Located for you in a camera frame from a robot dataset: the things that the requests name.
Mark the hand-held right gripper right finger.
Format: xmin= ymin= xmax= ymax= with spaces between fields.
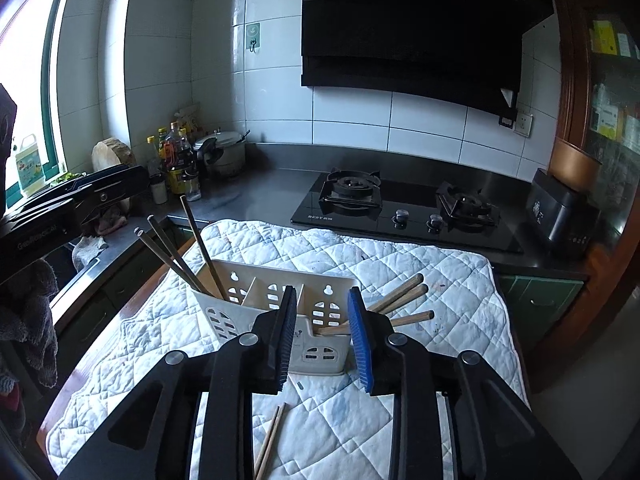
xmin=348 ymin=286 xmax=581 ymax=480

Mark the black gas stove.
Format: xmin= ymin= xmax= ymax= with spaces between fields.
xmin=290 ymin=167 xmax=526 ymax=256

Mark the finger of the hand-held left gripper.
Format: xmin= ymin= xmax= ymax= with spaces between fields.
xmin=75 ymin=187 xmax=149 ymax=229
xmin=22 ymin=165 xmax=151 ymax=207

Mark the round wooden cutting board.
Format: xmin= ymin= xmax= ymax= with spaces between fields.
xmin=91 ymin=139 xmax=137 ymax=177

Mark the green wall hook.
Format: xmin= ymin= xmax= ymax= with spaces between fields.
xmin=245 ymin=22 xmax=264 ymax=56

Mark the white plastic utensil holder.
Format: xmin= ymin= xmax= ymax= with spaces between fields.
xmin=192 ymin=259 xmax=363 ymax=377

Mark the person's left forearm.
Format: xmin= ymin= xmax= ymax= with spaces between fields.
xmin=0 ymin=259 xmax=60 ymax=393

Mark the glass jar black lid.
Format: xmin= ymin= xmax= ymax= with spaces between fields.
xmin=182 ymin=170 xmax=202 ymax=202

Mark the grey crumpled rag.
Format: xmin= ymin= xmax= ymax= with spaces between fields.
xmin=71 ymin=235 xmax=109 ymax=272

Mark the pink cloth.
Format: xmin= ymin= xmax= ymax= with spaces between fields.
xmin=94 ymin=209 xmax=129 ymax=237

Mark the silver pressure cooker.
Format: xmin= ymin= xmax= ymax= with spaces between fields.
xmin=194 ymin=130 xmax=249 ymax=179

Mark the white quilted blanket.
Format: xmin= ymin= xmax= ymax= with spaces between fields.
xmin=37 ymin=219 xmax=531 ymax=480

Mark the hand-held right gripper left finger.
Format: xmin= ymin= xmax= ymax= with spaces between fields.
xmin=59 ymin=286 xmax=297 ymax=480

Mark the black rice cooker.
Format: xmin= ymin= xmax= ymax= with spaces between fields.
xmin=525 ymin=167 xmax=601 ymax=262

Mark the copper coloured pot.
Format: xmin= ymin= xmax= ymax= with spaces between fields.
xmin=547 ymin=140 xmax=604 ymax=196

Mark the black range hood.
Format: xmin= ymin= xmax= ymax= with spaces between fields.
xmin=277 ymin=0 xmax=556 ymax=127

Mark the green lower cabinet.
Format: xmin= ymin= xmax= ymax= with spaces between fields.
xmin=500 ymin=272 xmax=586 ymax=357

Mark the green window frame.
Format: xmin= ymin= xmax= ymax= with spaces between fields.
xmin=42 ymin=0 xmax=82 ymax=172

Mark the wooden glass door cabinet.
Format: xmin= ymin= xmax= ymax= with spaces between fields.
xmin=550 ymin=0 xmax=640 ymax=241

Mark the white detergent bottle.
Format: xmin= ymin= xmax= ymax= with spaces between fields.
xmin=15 ymin=134 xmax=47 ymax=197

